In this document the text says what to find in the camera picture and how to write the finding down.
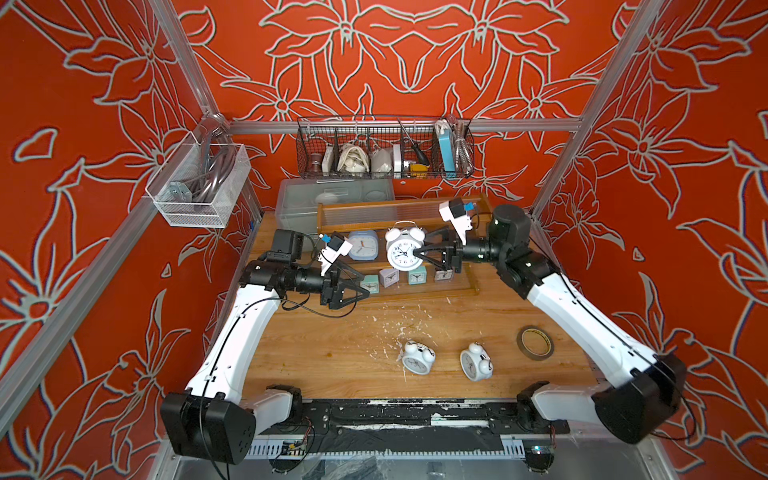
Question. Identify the white cloth in basket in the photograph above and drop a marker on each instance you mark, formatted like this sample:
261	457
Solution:
353	159

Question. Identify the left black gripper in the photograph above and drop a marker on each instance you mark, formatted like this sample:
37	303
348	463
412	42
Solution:
332	297

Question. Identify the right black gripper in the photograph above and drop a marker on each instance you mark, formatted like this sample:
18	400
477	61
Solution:
454	256

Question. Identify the blue box in basket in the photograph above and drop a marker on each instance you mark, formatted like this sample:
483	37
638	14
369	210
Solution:
445	137

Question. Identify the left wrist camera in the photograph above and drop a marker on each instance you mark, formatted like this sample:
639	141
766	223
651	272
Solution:
336	245

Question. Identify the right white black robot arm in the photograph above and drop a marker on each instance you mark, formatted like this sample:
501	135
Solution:
643	389

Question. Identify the wooden two-tier shelf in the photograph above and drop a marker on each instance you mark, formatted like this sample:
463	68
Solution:
384	236

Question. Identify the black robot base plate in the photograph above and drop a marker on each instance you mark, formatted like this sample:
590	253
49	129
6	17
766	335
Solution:
406	428

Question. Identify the clear plastic storage bin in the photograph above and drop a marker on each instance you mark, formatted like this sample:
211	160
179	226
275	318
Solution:
298	199

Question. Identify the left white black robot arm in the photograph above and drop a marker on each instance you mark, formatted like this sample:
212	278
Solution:
207	420

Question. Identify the tape roll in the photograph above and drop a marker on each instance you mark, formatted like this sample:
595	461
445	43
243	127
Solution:
535	343

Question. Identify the blue rounded alarm clock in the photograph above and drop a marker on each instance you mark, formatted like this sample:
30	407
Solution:
365	245

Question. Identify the white twin-bell clock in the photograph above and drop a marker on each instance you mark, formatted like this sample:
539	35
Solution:
417	358
402	240
476	363

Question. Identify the teal square alarm clock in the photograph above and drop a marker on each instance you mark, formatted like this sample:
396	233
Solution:
417	276
371	283

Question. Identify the white mesh wall basket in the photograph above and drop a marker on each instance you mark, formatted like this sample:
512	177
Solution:
199	189

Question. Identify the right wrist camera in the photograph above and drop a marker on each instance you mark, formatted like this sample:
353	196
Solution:
458	214

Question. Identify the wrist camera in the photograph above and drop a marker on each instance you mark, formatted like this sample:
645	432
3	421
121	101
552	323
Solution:
336	245
458	214

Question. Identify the lilac square alarm clock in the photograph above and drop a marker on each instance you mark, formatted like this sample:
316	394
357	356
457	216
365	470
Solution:
389	277

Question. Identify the black wire wall basket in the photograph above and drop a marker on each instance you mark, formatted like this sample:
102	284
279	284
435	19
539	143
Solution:
398	147

